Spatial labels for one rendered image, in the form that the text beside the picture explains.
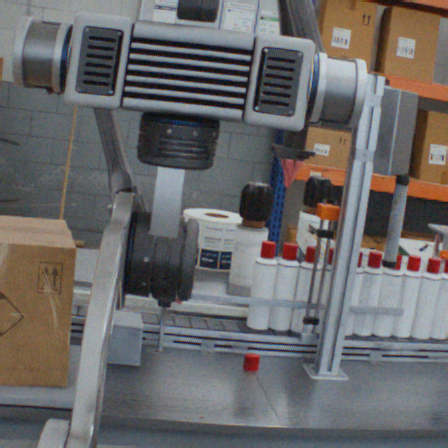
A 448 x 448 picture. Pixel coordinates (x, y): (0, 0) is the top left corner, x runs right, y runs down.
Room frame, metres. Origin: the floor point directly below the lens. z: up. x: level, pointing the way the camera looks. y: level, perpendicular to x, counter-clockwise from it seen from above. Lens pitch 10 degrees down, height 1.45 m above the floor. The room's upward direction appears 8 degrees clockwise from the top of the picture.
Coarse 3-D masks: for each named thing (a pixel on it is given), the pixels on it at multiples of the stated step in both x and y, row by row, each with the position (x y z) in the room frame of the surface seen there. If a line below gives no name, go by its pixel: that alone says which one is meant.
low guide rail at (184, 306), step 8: (80, 296) 1.82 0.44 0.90; (88, 296) 1.82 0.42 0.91; (128, 296) 1.85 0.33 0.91; (128, 304) 1.84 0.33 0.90; (136, 304) 1.85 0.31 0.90; (144, 304) 1.85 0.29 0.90; (152, 304) 1.86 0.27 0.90; (176, 304) 1.87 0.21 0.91; (184, 304) 1.88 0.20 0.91; (192, 304) 1.88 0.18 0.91; (200, 304) 1.89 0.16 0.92; (208, 304) 1.90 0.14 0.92; (200, 312) 1.89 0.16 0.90; (208, 312) 1.89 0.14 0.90; (216, 312) 1.90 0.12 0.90; (224, 312) 1.90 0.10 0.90; (232, 312) 1.90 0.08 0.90; (240, 312) 1.91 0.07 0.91
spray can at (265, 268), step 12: (264, 252) 1.87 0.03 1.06; (264, 264) 1.86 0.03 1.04; (276, 264) 1.88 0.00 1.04; (264, 276) 1.86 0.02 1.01; (252, 288) 1.88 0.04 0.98; (264, 288) 1.86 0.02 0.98; (252, 312) 1.87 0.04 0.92; (264, 312) 1.87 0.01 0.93; (252, 324) 1.87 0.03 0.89; (264, 324) 1.87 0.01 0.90
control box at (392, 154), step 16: (384, 96) 1.77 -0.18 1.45; (400, 96) 1.76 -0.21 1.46; (416, 96) 1.89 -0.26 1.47; (384, 112) 1.77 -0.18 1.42; (400, 112) 1.77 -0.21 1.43; (416, 112) 1.91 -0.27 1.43; (384, 128) 1.77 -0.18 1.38; (400, 128) 1.79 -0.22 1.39; (384, 144) 1.76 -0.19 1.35; (400, 144) 1.81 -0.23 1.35; (384, 160) 1.76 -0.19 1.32; (400, 160) 1.82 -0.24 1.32
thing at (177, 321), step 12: (72, 312) 1.76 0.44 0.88; (84, 312) 1.78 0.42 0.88; (144, 312) 1.86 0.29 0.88; (156, 324) 1.79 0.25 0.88; (168, 324) 1.80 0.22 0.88; (180, 324) 1.82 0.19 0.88; (192, 324) 1.83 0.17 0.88; (204, 324) 1.85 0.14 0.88; (216, 324) 1.87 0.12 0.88; (228, 324) 1.88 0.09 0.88; (240, 324) 1.90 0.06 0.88; (288, 336) 1.86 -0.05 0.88; (372, 336) 1.95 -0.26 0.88
